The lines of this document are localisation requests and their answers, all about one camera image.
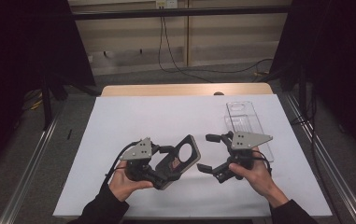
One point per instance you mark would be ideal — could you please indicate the black curtain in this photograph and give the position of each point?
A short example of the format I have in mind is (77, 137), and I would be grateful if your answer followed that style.
(26, 46)
(337, 62)

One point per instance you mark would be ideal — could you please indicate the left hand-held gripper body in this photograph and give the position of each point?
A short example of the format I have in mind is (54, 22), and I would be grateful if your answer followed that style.
(139, 152)

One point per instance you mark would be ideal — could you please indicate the aluminium rail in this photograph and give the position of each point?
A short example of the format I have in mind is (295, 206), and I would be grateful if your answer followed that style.
(328, 155)
(29, 168)

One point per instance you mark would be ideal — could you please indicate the clear plastic packaging box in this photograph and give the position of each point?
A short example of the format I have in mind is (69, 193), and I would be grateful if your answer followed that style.
(244, 119)

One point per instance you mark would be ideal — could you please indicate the white wall outlet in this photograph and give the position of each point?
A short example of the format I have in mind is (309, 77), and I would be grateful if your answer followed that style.
(166, 3)

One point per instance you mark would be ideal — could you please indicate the small black stick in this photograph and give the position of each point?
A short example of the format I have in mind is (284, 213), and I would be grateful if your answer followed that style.
(69, 134)

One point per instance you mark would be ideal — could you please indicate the person's left hand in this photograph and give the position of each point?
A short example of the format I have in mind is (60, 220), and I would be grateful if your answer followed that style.
(122, 186)

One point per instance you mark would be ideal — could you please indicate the person's right hand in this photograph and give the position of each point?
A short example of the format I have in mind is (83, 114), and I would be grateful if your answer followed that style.
(258, 179)

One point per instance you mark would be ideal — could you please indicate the small dark round object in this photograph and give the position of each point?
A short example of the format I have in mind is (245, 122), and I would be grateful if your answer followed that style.
(218, 93)

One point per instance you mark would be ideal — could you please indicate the black horizontal bar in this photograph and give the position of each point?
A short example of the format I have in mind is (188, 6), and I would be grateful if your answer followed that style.
(182, 13)

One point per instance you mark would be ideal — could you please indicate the white board sheet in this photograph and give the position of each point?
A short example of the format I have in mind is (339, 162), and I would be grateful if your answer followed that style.
(166, 118)

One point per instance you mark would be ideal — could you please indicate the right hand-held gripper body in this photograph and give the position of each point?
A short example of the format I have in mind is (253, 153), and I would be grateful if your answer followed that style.
(244, 140)

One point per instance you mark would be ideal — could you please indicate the dark patterned phone case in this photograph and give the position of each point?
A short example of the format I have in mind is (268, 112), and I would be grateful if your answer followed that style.
(195, 152)

